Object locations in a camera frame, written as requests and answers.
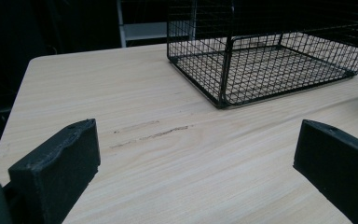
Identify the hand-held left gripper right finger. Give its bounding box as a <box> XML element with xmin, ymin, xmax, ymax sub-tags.
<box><xmin>293</xmin><ymin>119</ymin><xmax>358</xmax><ymax>224</ymax></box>

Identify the grey metal stand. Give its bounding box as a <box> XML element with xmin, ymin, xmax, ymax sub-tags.
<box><xmin>117</xmin><ymin>0</ymin><xmax>194</xmax><ymax>49</ymax></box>

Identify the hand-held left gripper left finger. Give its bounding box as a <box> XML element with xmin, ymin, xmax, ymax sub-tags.
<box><xmin>7</xmin><ymin>118</ymin><xmax>102</xmax><ymax>224</ymax></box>

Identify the black wire mesh basket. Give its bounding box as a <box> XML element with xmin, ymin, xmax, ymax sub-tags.
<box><xmin>166</xmin><ymin>0</ymin><xmax>358</xmax><ymax>110</ymax></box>

